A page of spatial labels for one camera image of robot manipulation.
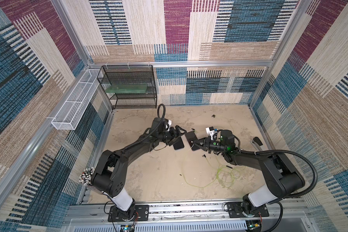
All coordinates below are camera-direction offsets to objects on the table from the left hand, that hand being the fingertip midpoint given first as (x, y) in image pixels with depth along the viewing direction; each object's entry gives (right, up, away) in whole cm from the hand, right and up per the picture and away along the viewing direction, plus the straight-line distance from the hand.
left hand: (184, 135), depth 85 cm
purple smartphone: (+6, -3, +20) cm, 21 cm away
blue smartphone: (-3, -7, +12) cm, 14 cm away
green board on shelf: (-37, +30, +15) cm, 50 cm away
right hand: (+6, -5, 0) cm, 8 cm away
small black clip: (+25, +13, +30) cm, 41 cm away
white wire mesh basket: (-73, +11, +7) cm, 74 cm away
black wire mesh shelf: (-40, +40, +17) cm, 59 cm away
